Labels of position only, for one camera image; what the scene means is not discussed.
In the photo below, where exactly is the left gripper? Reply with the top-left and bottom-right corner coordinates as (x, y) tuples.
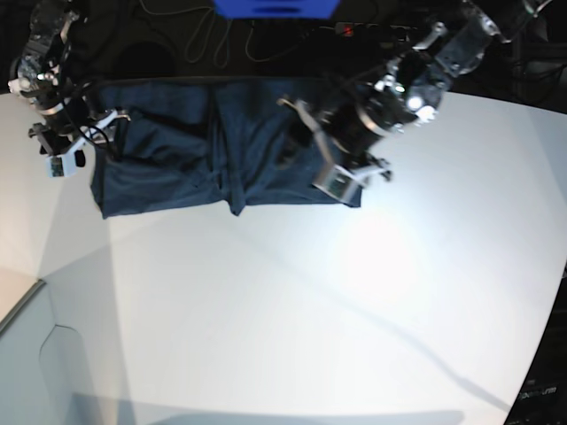
(276, 97), (392, 189)

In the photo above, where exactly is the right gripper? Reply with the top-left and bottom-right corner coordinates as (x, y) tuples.
(28, 107), (131, 168)

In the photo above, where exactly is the dark blue t-shirt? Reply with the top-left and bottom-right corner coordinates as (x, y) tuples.
(88, 77), (365, 220)

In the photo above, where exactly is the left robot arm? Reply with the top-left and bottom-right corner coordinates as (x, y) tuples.
(277, 1), (543, 205)

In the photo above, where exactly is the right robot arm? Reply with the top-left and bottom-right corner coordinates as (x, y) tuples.
(8, 1), (130, 178)

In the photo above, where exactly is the black power strip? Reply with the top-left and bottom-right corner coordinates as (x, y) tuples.
(332, 21), (417, 39)

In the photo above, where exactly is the blue plastic bin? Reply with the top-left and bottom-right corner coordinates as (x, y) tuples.
(214, 0), (340, 19)

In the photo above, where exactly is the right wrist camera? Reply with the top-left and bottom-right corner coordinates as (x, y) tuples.
(45, 152), (78, 178)

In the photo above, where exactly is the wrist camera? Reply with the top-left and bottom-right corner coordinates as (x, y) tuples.
(45, 152), (78, 178)
(313, 164), (362, 204)

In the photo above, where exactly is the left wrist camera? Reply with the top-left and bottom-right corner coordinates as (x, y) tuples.
(313, 164), (362, 204)

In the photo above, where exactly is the light coiled cable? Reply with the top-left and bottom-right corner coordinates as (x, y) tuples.
(132, 0), (307, 64)

